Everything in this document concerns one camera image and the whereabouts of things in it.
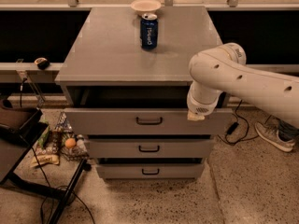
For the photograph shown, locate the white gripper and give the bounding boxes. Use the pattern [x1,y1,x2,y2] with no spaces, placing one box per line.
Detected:
[187,91,219,121]

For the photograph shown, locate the grey top drawer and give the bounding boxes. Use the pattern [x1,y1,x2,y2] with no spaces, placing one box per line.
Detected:
[64,108,232,135]

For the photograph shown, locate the grey drawer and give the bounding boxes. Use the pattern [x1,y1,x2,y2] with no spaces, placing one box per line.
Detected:
[87,139,213,159]
[96,164,205,179]
[64,108,232,135]

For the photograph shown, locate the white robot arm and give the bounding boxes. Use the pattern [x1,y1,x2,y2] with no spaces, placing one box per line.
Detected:
[187,43,299,128]

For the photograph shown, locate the grey drawer cabinet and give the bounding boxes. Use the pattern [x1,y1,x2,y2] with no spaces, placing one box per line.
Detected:
[56,7,221,167]

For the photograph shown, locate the grey middle drawer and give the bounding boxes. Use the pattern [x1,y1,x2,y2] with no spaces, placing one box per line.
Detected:
[87,139,213,159]

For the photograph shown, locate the grey bottom drawer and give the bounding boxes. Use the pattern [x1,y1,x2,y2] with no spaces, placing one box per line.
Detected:
[96,164,205,179]

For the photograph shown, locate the grey sneaker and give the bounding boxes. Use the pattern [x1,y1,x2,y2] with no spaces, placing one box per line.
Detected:
[254,122,295,152]

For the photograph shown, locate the dark trouser leg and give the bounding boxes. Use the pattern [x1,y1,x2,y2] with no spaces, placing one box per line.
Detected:
[278,120,299,141]

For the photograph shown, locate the blue soda can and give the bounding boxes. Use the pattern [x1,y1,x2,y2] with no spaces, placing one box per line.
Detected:
[140,13,158,50]

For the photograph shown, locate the white ceramic bowl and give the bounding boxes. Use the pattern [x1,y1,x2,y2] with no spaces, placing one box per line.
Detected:
[130,0,162,16]

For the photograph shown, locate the orange fruit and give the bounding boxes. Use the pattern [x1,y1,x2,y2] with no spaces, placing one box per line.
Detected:
[64,138,77,148]

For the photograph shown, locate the snack bag on floor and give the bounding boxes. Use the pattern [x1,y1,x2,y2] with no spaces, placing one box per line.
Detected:
[30,147,60,167]

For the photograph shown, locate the black tape measure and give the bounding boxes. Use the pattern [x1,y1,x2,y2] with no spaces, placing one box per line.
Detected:
[35,57,50,70]

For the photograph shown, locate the black power adapter cable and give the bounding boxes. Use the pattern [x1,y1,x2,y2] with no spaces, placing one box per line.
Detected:
[216,99,260,147]

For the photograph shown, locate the black floor cable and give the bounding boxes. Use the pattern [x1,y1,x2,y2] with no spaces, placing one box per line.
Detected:
[31,147,96,224]

